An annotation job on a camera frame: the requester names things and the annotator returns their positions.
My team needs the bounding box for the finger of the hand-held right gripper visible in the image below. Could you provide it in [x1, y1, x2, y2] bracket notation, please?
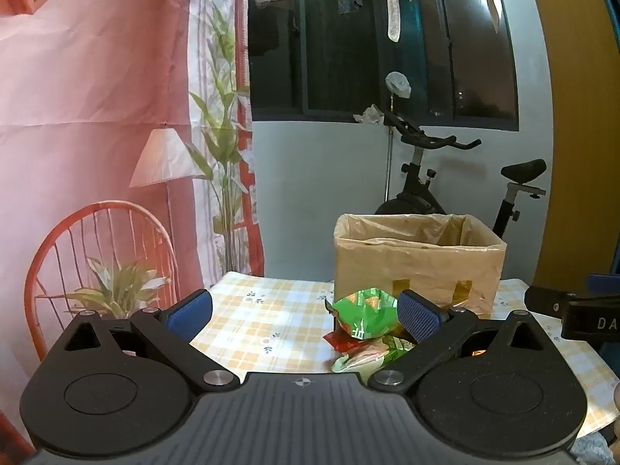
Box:
[587, 274, 620, 293]
[524, 287, 582, 324]

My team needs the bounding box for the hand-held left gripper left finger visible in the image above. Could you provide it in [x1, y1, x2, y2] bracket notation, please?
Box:
[63, 289, 240, 393]

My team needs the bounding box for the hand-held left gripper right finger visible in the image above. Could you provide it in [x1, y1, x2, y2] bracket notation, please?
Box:
[368, 289, 558, 393]

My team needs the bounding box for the brown cardboard box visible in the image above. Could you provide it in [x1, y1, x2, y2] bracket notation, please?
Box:
[333, 213, 508, 320]

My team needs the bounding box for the green cracker snack packet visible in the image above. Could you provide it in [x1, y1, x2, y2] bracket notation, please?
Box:
[324, 288, 405, 341]

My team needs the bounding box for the light green vegetable snack packet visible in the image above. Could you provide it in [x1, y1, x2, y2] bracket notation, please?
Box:
[331, 336, 417, 374]

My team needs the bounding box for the red snack packet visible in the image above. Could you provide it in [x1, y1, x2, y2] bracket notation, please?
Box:
[324, 330, 374, 353]

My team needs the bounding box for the black exercise bike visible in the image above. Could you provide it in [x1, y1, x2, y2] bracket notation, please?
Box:
[375, 109, 548, 243]

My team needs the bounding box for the metal pole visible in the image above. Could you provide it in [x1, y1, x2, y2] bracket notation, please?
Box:
[386, 97, 394, 204]

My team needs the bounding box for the wooden door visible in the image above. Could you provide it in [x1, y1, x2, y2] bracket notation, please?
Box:
[525, 0, 620, 288]

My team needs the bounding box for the crumpled white tissue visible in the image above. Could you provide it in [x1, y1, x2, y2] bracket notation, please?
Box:
[353, 104, 387, 126]

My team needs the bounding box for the white plastic bag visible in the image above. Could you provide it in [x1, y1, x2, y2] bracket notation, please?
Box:
[385, 72, 412, 98]

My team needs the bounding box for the dark glass window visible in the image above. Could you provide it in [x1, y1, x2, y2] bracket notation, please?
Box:
[248, 0, 520, 131]

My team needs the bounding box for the white hanging strap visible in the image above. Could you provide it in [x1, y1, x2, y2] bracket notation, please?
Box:
[385, 0, 404, 43]

